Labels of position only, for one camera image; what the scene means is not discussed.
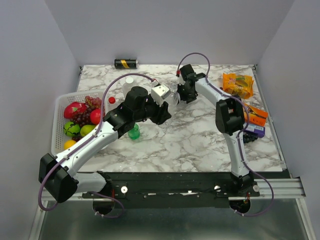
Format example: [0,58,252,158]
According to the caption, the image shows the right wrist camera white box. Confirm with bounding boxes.
[176,64,196,85]

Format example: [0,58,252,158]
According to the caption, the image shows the orange razor box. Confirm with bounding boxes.
[243,103,268,127]

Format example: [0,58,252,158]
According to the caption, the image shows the white plastic basket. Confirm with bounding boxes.
[51,89,104,156]

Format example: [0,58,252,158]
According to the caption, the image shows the purple box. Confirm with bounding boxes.
[244,124,266,138]

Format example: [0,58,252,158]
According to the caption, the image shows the red grape bunch in basket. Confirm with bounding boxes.
[72,96,102,142]

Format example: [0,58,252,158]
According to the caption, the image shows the green watermelon toy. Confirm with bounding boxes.
[63,121,81,137]

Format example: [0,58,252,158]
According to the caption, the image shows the small bottle red cap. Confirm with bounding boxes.
[108,96,116,105]

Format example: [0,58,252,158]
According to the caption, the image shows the green pear toy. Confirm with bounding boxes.
[80,124,96,137]

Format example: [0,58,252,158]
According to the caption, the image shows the black battery with gold band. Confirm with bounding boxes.
[114,59,139,69]

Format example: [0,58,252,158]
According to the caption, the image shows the red apple toy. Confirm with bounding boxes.
[90,108,101,125]

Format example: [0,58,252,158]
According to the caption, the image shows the orange snack bag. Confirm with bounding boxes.
[222,73,254,99]

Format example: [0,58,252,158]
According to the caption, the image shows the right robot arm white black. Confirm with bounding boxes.
[176,70,254,196]

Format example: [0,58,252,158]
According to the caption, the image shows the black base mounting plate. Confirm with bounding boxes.
[79,169,262,210]

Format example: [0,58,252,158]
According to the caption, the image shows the clear plastic water bottle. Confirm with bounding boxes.
[159,82,180,130]

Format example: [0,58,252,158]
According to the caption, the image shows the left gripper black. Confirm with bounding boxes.
[134,94,173,126]

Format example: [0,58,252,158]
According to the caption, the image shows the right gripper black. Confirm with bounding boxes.
[171,82,197,106]

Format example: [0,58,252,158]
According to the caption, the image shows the dark grape bunch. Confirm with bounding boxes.
[243,133,258,144]

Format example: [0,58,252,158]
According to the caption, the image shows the large clear bottle white cap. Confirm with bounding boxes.
[122,77,136,98]

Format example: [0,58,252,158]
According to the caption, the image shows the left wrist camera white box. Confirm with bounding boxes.
[150,84,171,106]

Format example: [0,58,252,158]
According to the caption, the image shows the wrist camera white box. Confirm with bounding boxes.
[176,64,196,85]
[150,84,171,106]

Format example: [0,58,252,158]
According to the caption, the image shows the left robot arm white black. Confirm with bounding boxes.
[38,85,171,203]

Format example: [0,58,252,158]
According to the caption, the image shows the red dragon fruit toy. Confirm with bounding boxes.
[63,101,87,119]

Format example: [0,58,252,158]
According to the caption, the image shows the small green bottle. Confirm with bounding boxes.
[127,123,140,140]

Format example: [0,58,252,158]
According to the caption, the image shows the orange fruit toy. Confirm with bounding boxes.
[63,139,77,150]

